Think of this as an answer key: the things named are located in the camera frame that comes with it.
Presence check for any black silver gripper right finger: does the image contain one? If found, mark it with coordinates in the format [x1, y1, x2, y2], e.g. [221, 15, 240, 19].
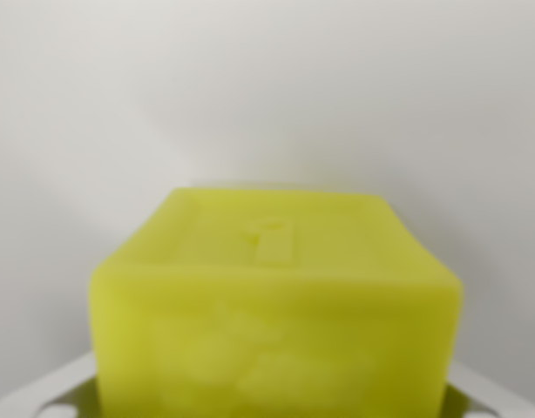
[444, 360, 535, 418]

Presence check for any yellow cube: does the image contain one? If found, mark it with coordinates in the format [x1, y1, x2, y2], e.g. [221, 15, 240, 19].
[87, 186, 465, 418]

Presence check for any black silver gripper left finger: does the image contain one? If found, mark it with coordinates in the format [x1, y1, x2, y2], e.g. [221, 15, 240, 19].
[0, 350, 99, 418]

